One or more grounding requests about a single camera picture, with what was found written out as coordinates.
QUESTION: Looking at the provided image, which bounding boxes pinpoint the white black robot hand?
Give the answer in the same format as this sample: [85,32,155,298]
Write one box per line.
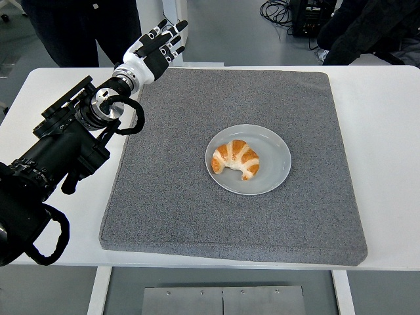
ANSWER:
[123,18,189,83]

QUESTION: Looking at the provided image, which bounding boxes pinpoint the golden croissant bread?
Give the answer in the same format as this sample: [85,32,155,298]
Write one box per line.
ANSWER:
[210,139,261,181]

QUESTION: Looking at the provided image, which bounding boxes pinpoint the round grey plate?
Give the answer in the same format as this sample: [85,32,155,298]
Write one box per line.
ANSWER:
[205,123,292,196]

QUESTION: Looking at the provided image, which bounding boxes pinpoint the grey metal plate with screws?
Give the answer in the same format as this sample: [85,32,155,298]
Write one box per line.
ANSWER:
[141,285,308,315]

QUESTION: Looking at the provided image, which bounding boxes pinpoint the white desk pillar with foot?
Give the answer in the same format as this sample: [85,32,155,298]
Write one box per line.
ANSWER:
[162,0,227,68]

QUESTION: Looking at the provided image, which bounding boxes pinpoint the person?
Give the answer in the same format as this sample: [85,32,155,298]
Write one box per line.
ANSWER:
[21,0,142,68]

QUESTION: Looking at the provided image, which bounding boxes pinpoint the black electronics box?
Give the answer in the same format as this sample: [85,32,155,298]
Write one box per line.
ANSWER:
[290,0,339,37]

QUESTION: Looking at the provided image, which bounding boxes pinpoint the grey fabric mat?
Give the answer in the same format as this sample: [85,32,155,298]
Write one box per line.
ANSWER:
[98,68,368,266]

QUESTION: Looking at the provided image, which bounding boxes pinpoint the black garment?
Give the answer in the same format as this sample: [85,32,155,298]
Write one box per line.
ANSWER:
[317,0,420,66]

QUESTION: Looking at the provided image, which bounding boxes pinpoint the white table leg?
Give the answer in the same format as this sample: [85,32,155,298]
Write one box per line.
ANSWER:
[87,265,113,315]
[331,270,357,315]

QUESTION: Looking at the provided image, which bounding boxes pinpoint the black floor cables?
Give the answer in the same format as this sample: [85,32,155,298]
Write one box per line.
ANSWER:
[260,0,295,36]

